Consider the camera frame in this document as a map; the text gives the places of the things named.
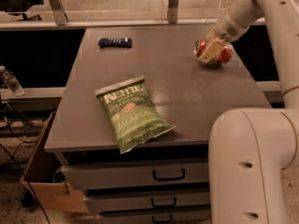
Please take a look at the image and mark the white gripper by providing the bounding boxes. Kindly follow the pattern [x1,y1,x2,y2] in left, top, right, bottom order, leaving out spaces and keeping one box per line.
[198,11,249,63]

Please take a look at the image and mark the red coke can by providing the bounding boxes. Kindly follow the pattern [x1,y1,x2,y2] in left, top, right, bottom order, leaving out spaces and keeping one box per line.
[193,39,234,63]

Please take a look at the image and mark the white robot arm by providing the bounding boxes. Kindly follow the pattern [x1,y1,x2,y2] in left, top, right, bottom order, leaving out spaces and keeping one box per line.
[194,0,299,224]

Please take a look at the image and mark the green jalapeno chips bag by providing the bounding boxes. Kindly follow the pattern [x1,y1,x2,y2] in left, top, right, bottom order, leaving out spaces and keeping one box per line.
[94,76,175,154]

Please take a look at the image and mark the dark blue ridged object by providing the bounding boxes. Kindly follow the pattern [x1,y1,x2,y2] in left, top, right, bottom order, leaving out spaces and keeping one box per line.
[98,37,133,49]

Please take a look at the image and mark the top grey drawer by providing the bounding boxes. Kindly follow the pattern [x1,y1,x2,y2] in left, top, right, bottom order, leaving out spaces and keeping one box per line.
[62,159,208,190]

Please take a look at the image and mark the grey drawer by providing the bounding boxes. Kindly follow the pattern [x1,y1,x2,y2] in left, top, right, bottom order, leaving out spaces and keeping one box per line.
[62,159,208,190]
[83,189,210,213]
[99,205,210,224]

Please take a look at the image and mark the grey drawer cabinet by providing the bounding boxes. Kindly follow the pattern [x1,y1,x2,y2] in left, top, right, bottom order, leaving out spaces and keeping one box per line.
[45,24,268,224]

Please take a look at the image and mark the middle grey drawer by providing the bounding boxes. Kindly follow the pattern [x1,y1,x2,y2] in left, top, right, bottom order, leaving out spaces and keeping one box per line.
[83,189,210,213]

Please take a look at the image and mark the bottom grey drawer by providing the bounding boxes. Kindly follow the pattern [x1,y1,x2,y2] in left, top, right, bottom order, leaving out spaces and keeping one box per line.
[99,205,210,224]

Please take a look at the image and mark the clear plastic water bottle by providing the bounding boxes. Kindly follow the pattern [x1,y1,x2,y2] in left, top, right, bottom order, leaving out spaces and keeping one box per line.
[0,65,24,96]

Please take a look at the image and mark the brown cardboard box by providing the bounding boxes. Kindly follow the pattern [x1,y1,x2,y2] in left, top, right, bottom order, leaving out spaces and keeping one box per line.
[21,112,88,213]

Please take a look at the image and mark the metal railing frame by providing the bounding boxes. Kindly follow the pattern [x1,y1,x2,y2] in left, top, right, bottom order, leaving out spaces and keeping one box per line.
[0,0,269,33]

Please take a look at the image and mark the black floor cable left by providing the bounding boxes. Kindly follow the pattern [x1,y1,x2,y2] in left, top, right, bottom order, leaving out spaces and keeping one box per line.
[0,100,54,224]

